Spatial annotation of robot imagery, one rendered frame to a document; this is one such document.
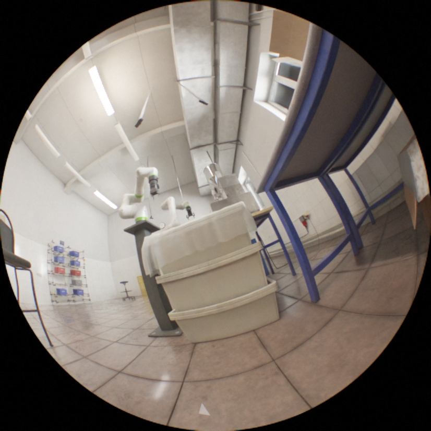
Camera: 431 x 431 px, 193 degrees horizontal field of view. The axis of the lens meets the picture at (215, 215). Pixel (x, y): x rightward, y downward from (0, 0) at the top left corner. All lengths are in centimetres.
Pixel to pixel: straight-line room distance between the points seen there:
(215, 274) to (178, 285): 21
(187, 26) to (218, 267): 353
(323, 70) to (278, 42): 32
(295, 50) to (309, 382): 108
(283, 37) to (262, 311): 126
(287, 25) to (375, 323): 107
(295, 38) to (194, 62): 257
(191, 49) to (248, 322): 363
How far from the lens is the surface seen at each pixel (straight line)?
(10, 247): 164
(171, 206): 185
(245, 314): 71
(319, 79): 48
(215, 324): 75
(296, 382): 48
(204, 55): 320
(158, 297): 107
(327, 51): 50
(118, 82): 422
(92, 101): 452
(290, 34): 76
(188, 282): 69
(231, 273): 65
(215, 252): 66
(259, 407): 47
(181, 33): 322
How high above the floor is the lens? 42
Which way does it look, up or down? 21 degrees up
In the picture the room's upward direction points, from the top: 21 degrees counter-clockwise
